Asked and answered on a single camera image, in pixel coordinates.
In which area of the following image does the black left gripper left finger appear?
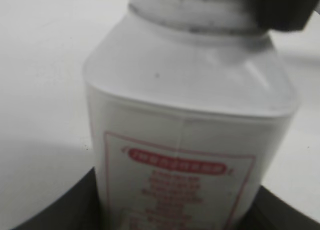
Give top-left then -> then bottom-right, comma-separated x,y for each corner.
14,168 -> 103,230

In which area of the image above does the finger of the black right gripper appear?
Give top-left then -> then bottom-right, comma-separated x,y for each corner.
256,0 -> 320,32

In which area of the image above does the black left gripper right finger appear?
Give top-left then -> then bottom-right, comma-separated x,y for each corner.
246,186 -> 320,230

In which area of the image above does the white plastic bottle cap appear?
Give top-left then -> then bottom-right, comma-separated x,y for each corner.
128,0 -> 265,36

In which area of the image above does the white yili changqing yogurt bottle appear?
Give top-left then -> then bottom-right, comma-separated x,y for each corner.
84,18 -> 297,229

